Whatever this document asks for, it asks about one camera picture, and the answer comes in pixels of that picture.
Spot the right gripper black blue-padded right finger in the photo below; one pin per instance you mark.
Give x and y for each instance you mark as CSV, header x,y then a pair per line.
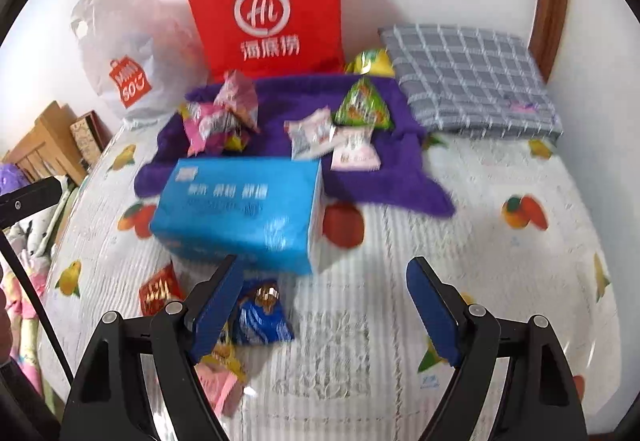
x,y
539,400

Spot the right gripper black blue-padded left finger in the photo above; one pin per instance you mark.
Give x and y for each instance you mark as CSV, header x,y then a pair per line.
x,y
108,398

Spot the blue cookie packet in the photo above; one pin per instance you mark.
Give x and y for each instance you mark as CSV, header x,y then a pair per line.
x,y
259,317

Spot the magenta snack packet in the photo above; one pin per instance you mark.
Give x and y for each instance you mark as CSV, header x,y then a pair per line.
x,y
212,129

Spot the white red snack packet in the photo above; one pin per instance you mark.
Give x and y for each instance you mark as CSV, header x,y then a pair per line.
x,y
312,137

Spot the pink white snack packet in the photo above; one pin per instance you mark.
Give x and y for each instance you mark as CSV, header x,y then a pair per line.
x,y
354,151

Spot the green snack packet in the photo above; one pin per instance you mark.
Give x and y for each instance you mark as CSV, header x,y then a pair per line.
x,y
363,106

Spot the purple plush toy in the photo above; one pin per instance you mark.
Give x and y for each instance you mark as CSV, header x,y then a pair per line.
x,y
11,179

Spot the white dotted cloth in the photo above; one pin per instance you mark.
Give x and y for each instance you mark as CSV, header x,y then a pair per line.
x,y
32,237

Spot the patterned book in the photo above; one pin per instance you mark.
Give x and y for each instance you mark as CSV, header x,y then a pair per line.
x,y
90,136

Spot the light pink snack packet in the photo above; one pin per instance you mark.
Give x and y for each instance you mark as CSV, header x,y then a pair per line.
x,y
222,389

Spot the yellow snack packet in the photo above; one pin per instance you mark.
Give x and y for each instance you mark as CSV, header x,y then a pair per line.
x,y
223,355

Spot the fruit print tablecloth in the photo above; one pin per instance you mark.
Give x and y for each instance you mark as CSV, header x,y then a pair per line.
x,y
352,371

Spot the white Miniso plastic bag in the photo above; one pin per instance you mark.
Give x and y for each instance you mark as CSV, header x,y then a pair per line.
x,y
138,57

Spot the blue tissue pack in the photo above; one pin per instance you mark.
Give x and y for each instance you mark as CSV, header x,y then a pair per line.
x,y
268,211

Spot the purple towel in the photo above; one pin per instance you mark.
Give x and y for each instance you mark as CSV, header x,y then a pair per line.
x,y
401,179

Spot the red Haidilao paper bag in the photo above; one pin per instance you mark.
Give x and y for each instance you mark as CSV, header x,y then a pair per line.
x,y
264,38

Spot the grey plaid folded cloth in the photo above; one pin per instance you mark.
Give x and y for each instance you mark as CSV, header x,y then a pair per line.
x,y
469,81

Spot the yellow snack bag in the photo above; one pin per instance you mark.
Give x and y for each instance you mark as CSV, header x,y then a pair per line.
x,y
375,62

